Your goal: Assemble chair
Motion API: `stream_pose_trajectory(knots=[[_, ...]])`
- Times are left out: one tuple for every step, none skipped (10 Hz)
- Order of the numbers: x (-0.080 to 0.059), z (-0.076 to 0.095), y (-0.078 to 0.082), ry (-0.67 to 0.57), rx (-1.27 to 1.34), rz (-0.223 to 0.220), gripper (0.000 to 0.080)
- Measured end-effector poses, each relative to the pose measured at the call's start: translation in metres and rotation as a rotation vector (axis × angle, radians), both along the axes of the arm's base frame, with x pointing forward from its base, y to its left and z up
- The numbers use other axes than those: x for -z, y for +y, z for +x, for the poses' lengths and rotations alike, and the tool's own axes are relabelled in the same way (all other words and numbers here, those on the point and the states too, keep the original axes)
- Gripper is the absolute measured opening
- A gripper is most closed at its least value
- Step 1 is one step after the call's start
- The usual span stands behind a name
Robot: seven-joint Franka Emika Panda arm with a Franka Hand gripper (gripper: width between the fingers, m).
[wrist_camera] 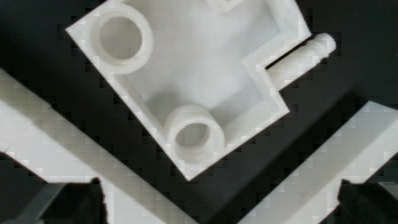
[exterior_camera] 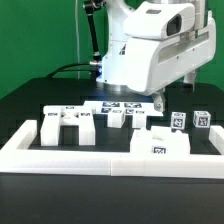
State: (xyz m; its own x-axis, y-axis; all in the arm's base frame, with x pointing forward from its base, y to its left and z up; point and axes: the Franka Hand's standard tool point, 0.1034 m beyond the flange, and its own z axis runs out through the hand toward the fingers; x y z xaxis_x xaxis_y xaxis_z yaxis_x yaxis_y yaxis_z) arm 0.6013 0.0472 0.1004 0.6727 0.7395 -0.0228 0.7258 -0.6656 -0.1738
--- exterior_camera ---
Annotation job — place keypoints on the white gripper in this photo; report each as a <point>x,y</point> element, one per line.
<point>151,65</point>

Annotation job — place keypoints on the white chair seat part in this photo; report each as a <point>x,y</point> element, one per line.
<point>159,140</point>

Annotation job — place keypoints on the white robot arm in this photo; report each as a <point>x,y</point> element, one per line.
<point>113,62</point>

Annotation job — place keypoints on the white chair back part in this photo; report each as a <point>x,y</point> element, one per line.
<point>57,116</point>

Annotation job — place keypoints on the small tagged white cube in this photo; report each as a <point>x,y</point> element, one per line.
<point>201,119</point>
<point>178,120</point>

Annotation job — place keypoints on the white sheet with tags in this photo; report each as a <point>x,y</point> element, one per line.
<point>104,107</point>

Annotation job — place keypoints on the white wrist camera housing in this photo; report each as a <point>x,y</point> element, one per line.
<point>160,21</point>

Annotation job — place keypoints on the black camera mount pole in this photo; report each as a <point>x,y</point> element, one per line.
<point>89,8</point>

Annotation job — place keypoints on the white U-shaped border frame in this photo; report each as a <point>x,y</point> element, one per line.
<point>17,157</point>

